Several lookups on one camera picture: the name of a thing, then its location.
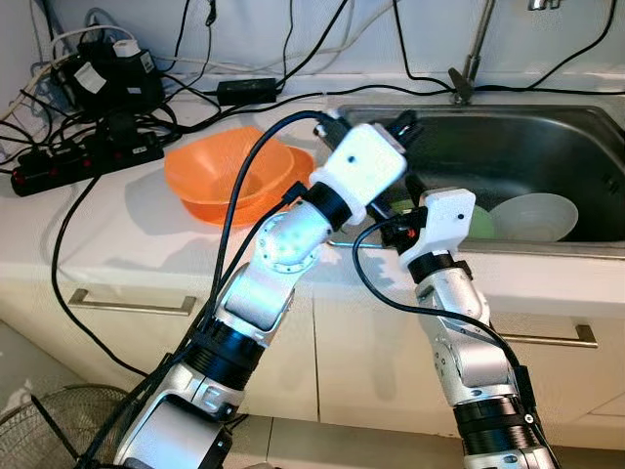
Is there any white looped cable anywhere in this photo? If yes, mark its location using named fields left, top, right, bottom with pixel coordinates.
left=20, top=26, right=138, bottom=99

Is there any thin black wall cable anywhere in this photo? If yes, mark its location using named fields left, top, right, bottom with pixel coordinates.
left=279, top=0, right=295, bottom=82

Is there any knotted black cable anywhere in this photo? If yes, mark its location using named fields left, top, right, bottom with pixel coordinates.
left=171, top=0, right=218, bottom=94

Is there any stainless steel sink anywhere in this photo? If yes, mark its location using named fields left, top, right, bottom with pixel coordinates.
left=327, top=103, right=625, bottom=257

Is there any black power strip cord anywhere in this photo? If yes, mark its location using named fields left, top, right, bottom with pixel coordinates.
left=49, top=174, right=149, bottom=380

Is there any orange plastic plate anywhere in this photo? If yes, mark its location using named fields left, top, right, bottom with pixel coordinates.
left=181, top=145, right=318, bottom=228

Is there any black power strip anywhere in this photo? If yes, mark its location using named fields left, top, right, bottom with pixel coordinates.
left=10, top=132, right=165, bottom=198

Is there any grey wire floor fan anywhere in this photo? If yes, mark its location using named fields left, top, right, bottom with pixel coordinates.
left=0, top=383, right=133, bottom=469

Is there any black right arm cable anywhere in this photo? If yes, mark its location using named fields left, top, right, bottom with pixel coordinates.
left=352, top=223, right=548, bottom=460

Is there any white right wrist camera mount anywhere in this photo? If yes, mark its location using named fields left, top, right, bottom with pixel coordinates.
left=398, top=188, right=478, bottom=284

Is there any black labelled charger device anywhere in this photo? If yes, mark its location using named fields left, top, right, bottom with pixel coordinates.
left=61, top=41, right=167, bottom=118

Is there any thick black wall cable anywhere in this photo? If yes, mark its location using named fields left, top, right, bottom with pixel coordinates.
left=275, top=0, right=353, bottom=87

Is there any silver drawer handle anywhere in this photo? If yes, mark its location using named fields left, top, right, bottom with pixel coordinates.
left=500, top=322, right=600, bottom=351
left=66, top=285, right=199, bottom=318

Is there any metal faucet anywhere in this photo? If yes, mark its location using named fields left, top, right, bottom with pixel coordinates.
left=447, top=0, right=560, bottom=106

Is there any black adapter cable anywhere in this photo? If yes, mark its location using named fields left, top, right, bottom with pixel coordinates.
left=276, top=86, right=455, bottom=102

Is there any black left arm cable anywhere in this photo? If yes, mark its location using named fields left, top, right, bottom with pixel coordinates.
left=73, top=109, right=338, bottom=469

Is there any green plate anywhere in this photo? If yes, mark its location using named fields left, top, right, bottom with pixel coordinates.
left=389, top=197, right=496, bottom=241

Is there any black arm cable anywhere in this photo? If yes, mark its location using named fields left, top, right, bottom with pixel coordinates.
left=352, top=223, right=548, bottom=460
left=73, top=109, right=338, bottom=469

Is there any black power adapter brick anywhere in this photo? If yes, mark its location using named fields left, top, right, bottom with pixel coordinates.
left=215, top=78, right=279, bottom=107

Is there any white kitchen cabinet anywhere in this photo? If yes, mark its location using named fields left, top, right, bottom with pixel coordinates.
left=0, top=259, right=625, bottom=441

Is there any orange plastic bowl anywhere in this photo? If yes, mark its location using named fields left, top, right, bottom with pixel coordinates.
left=163, top=125, right=296, bottom=204

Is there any white bowl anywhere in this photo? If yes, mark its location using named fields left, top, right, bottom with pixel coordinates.
left=488, top=192, right=579, bottom=243

